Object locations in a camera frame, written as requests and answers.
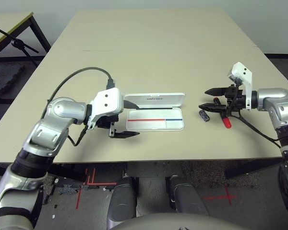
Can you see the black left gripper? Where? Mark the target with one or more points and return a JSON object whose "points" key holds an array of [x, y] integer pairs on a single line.
{"points": [[103, 122]]}

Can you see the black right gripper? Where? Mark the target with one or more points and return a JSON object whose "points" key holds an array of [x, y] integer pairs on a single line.
{"points": [[235, 100]]}

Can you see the black marker with red cap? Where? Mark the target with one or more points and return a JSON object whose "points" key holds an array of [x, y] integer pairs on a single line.
{"points": [[226, 122]]}

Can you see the white plastic pencil case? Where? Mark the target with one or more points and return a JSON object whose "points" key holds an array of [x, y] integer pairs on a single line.
{"points": [[156, 124]]}

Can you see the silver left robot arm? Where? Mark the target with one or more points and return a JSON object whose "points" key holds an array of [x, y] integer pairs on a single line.
{"points": [[60, 110]]}

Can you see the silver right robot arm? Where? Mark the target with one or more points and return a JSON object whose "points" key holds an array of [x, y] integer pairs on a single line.
{"points": [[273, 98]]}

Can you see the small dark patterned cylinder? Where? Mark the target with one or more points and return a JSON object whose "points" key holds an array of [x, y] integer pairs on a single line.
{"points": [[204, 116]]}

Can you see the grey robot left leg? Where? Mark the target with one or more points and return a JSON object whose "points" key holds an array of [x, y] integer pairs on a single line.
{"points": [[122, 203]]}

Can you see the grey robot leg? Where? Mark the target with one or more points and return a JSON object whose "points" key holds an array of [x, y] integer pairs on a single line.
{"points": [[122, 203], [187, 198]]}

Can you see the grey robot right leg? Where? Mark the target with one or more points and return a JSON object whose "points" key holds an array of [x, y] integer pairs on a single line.
{"points": [[187, 198]]}

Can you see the grey robot torso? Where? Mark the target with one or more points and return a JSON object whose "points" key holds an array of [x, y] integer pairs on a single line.
{"points": [[182, 224]]}

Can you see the dark foam floor mat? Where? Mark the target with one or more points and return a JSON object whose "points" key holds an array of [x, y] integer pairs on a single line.
{"points": [[4, 76]]}

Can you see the black tripod stand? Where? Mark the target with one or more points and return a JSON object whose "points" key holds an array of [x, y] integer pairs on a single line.
{"points": [[16, 43]]}

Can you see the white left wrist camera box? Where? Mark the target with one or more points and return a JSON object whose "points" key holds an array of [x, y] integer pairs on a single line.
{"points": [[108, 100]]}

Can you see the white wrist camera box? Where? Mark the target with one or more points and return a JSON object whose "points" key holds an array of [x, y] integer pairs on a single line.
{"points": [[108, 100], [242, 70]]}

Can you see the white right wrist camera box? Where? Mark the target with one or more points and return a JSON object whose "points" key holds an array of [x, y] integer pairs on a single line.
{"points": [[242, 70]]}

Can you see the beige side table black frame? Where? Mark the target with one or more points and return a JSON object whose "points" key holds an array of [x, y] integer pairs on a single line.
{"points": [[4, 24]]}

